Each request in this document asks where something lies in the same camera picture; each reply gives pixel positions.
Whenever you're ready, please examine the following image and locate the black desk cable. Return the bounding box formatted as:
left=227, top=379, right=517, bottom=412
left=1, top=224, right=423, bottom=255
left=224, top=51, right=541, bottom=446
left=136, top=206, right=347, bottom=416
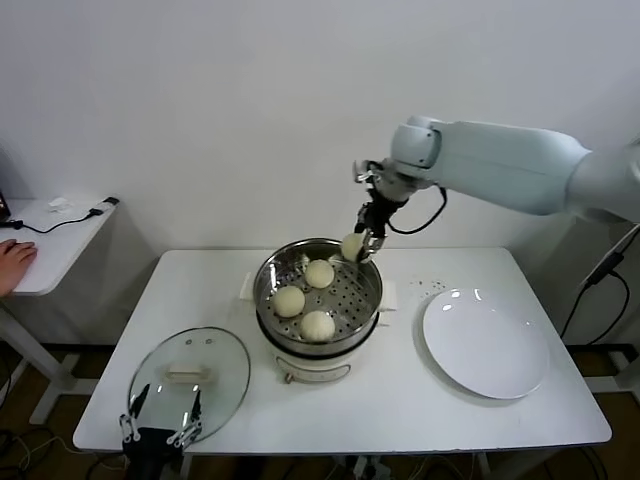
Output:
left=0, top=197, right=120, bottom=235

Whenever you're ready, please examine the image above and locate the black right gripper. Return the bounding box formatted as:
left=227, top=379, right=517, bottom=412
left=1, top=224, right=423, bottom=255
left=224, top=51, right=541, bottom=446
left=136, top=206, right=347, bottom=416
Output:
left=355, top=184, right=409, bottom=264

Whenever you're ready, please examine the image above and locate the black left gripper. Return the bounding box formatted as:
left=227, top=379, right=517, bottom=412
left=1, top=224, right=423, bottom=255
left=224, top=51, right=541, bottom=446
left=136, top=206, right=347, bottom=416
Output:
left=118, top=383, right=204, bottom=451

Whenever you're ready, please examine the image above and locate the white round plate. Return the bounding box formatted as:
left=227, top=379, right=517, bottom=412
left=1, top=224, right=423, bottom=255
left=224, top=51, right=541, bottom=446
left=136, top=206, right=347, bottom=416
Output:
left=421, top=287, right=550, bottom=400

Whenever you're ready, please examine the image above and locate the white side desk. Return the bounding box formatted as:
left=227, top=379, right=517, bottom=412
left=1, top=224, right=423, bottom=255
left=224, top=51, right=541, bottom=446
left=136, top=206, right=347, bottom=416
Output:
left=0, top=197, right=119, bottom=426

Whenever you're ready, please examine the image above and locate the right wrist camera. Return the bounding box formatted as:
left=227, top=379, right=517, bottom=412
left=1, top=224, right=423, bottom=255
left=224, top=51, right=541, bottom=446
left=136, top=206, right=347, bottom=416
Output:
left=351, top=158, right=384, bottom=184

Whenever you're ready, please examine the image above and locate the glass pot lid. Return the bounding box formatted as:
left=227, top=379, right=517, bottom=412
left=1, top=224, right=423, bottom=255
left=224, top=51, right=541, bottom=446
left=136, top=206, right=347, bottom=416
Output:
left=128, top=326, right=251, bottom=448

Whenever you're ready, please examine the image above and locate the white steamed baozi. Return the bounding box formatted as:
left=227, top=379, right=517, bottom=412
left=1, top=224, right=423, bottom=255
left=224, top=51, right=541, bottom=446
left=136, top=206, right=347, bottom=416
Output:
left=299, top=310, right=335, bottom=343
left=303, top=259, right=335, bottom=290
left=341, top=232, right=367, bottom=263
left=272, top=285, right=306, bottom=319

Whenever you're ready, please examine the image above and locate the stainless steel steamer basket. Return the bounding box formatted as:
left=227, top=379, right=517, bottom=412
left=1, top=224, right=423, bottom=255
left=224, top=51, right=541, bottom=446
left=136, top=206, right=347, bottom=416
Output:
left=241, top=238, right=399, bottom=346

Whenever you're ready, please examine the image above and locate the person's bare hand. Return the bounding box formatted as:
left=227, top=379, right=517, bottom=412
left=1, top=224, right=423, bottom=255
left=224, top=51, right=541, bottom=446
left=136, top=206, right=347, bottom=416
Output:
left=0, top=239, right=39, bottom=297

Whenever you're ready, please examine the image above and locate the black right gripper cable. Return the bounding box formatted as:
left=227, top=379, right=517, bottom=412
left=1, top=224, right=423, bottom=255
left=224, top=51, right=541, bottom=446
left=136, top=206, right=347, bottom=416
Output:
left=384, top=184, right=448, bottom=235

